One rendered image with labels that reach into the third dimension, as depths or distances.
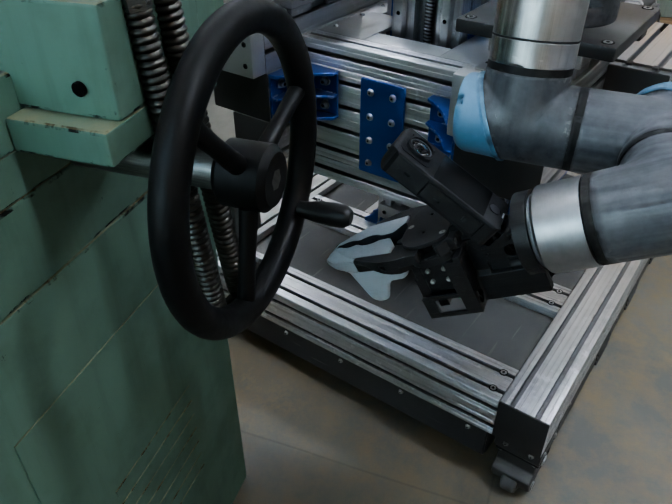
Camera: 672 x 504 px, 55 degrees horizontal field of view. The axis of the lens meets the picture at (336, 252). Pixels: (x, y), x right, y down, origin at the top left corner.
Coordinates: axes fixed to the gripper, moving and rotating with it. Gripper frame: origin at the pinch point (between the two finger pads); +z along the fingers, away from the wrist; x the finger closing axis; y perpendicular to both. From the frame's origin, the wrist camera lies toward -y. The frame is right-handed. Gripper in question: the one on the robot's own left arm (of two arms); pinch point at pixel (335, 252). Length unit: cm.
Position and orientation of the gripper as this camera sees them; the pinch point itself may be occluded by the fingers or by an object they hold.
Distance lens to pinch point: 64.4
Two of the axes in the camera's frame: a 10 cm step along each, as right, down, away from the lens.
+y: 4.5, 7.9, 4.1
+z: -8.1, 1.7, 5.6
